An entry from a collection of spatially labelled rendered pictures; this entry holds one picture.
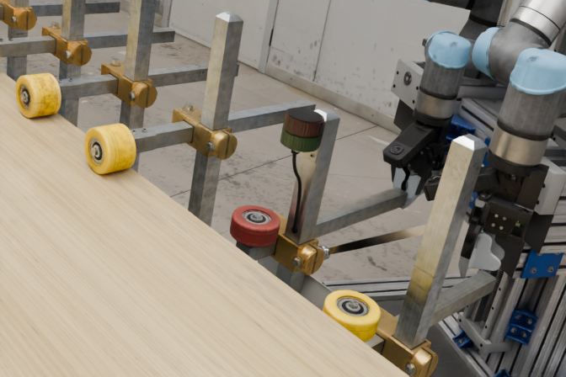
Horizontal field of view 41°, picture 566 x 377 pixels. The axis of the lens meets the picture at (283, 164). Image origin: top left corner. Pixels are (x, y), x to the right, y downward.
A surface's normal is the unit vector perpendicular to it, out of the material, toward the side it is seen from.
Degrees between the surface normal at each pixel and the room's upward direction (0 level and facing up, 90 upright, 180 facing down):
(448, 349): 0
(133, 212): 0
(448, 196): 90
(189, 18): 90
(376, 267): 0
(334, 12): 90
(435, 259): 90
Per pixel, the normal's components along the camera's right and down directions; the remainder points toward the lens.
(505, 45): -0.56, -0.36
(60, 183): 0.18, -0.89
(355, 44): -0.63, 0.22
